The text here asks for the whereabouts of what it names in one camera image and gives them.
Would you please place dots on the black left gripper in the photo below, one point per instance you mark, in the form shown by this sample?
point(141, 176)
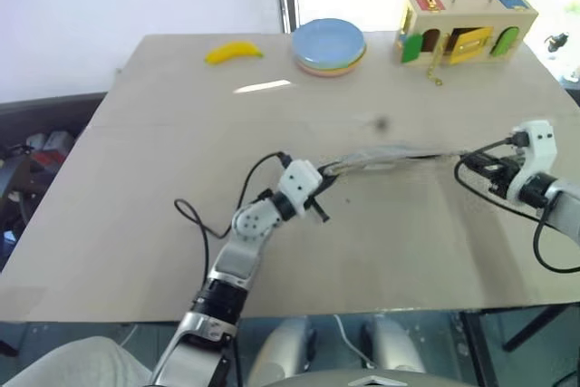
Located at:
point(321, 186)

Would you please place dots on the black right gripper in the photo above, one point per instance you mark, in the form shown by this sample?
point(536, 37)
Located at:
point(500, 174)

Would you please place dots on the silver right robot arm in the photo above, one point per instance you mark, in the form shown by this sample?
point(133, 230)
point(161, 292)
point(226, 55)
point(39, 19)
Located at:
point(555, 199)

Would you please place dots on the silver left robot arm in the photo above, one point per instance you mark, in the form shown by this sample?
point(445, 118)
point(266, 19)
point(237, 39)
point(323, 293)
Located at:
point(247, 242)

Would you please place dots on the pink plate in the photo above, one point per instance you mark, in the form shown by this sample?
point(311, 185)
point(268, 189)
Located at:
point(317, 71)

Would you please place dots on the yellow plate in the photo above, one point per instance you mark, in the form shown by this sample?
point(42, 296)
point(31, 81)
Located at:
point(342, 71)

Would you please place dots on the green plate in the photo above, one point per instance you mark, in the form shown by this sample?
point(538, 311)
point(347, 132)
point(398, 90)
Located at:
point(357, 57)

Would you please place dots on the wooden lock box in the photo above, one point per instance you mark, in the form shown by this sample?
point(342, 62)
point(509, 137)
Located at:
point(466, 20)

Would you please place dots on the small black object outdoors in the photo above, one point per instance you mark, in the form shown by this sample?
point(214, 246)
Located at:
point(557, 41)

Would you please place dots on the blue plate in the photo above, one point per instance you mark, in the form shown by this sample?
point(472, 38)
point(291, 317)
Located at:
point(327, 41)

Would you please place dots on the silver robot leg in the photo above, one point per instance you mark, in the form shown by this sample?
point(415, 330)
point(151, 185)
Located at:
point(394, 344)
point(283, 351)

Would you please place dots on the yellow toy banana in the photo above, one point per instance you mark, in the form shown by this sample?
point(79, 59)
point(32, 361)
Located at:
point(233, 51)

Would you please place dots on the black table strut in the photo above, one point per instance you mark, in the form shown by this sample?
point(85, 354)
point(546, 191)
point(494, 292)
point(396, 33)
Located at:
point(537, 328)

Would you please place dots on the black table leg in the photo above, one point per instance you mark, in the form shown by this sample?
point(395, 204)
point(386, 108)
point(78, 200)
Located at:
point(476, 351)

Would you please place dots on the silver robot torso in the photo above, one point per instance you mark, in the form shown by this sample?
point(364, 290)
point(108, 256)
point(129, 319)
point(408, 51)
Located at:
point(371, 379)

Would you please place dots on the red and white box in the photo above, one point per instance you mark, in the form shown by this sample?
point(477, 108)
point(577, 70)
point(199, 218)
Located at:
point(50, 144)

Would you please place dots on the black chair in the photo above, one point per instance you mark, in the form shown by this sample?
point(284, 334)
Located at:
point(20, 187)

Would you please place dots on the grey cloth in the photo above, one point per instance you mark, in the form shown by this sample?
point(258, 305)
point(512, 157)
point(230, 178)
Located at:
point(72, 364)

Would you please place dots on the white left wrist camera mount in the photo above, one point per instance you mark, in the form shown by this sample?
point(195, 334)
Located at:
point(299, 183)

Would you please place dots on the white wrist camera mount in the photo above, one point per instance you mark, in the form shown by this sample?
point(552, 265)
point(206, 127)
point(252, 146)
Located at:
point(299, 183)
point(537, 151)

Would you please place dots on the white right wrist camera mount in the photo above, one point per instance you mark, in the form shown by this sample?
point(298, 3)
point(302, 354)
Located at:
point(537, 151)

